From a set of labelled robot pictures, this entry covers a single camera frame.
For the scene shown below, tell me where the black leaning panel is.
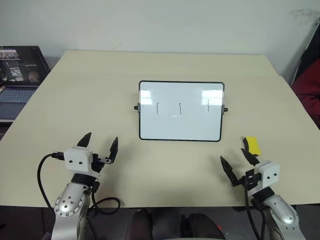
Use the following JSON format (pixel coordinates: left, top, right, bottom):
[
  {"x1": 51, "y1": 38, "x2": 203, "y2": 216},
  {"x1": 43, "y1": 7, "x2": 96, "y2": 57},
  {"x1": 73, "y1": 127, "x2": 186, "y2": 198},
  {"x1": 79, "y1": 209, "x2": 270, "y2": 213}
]
[{"x1": 291, "y1": 23, "x2": 320, "y2": 86}]

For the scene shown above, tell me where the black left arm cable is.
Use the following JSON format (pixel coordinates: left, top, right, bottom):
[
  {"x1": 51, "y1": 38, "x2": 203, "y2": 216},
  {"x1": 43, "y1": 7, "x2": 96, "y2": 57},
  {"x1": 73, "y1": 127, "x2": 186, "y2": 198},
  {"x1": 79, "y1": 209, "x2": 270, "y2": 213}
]
[{"x1": 37, "y1": 151, "x2": 122, "y2": 216}]

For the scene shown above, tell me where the open laptop computer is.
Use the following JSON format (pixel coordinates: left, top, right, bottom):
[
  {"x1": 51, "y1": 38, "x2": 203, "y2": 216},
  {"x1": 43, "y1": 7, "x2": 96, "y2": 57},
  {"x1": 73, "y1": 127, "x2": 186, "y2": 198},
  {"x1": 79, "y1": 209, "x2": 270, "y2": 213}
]
[{"x1": 0, "y1": 45, "x2": 51, "y2": 123}]

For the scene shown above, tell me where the dark rounded shape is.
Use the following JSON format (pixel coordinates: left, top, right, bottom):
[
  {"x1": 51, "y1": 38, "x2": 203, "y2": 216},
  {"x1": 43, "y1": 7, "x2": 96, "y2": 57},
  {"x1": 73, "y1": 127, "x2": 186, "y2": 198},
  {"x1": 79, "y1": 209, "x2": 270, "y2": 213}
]
[{"x1": 124, "y1": 208, "x2": 154, "y2": 240}]

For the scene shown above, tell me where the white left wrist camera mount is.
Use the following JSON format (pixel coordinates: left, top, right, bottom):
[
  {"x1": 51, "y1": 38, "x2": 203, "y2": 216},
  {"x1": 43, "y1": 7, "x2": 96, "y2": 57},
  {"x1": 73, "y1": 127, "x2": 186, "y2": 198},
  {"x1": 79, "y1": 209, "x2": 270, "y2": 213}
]
[{"x1": 63, "y1": 146, "x2": 99, "y2": 179}]

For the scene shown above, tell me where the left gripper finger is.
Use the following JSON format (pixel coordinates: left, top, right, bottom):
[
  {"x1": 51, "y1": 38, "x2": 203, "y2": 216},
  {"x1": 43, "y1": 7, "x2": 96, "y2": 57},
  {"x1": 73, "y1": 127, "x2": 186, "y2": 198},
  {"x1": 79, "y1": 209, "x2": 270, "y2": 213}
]
[
  {"x1": 108, "y1": 136, "x2": 119, "y2": 165},
  {"x1": 76, "y1": 132, "x2": 92, "y2": 151}
]

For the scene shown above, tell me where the yellow and black eraser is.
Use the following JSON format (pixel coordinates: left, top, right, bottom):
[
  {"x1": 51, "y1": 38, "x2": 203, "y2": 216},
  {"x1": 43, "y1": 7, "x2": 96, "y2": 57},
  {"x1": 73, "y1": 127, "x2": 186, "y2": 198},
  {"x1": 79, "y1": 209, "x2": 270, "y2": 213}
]
[{"x1": 241, "y1": 135, "x2": 262, "y2": 156}]

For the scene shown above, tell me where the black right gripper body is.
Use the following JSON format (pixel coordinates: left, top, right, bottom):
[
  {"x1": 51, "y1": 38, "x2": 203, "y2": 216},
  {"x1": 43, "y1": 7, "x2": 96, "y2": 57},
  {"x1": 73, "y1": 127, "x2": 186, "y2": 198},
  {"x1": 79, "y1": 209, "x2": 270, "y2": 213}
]
[{"x1": 237, "y1": 169, "x2": 262, "y2": 191}]

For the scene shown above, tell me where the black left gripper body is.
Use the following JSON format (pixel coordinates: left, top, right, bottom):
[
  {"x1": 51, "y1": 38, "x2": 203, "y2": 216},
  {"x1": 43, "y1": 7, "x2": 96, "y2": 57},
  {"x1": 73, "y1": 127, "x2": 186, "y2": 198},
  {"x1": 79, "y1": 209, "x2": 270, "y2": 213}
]
[{"x1": 90, "y1": 152, "x2": 112, "y2": 180}]

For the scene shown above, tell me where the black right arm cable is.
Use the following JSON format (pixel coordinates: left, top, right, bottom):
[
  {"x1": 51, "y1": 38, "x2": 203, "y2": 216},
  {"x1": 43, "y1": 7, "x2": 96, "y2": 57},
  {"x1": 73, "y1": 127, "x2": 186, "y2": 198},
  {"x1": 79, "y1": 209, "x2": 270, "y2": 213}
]
[{"x1": 243, "y1": 181, "x2": 267, "y2": 240}]

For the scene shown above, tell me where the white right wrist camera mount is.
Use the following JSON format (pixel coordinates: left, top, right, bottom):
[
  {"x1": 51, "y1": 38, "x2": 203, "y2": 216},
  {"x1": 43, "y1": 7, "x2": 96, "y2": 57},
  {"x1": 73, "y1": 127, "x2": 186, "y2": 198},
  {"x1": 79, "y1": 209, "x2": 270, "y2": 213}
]
[{"x1": 246, "y1": 161, "x2": 280, "y2": 198}]

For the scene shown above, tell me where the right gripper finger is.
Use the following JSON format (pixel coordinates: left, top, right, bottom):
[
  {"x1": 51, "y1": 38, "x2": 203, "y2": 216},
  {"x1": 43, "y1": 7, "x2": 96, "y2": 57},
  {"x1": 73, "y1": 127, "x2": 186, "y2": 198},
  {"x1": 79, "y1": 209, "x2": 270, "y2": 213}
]
[
  {"x1": 240, "y1": 148, "x2": 261, "y2": 167},
  {"x1": 219, "y1": 155, "x2": 240, "y2": 187}
]

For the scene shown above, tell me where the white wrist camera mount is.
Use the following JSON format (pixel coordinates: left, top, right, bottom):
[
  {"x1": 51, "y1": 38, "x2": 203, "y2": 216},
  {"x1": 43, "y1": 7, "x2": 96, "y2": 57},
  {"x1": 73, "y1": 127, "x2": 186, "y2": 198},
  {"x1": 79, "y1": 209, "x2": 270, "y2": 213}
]
[
  {"x1": 246, "y1": 161, "x2": 280, "y2": 198},
  {"x1": 63, "y1": 146, "x2": 99, "y2": 179}
]

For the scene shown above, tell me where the black-framed whiteboard on stand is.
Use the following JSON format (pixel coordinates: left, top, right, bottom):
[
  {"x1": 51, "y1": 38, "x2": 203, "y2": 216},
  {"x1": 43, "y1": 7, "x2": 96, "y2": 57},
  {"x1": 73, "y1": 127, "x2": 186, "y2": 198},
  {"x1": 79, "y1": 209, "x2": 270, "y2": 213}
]
[{"x1": 133, "y1": 80, "x2": 229, "y2": 142}]

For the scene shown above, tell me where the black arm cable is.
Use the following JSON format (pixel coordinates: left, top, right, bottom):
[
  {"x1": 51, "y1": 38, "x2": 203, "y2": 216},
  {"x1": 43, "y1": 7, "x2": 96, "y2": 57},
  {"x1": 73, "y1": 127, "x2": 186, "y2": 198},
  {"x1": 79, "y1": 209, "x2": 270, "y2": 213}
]
[
  {"x1": 37, "y1": 151, "x2": 122, "y2": 216},
  {"x1": 243, "y1": 181, "x2": 267, "y2": 240}
]

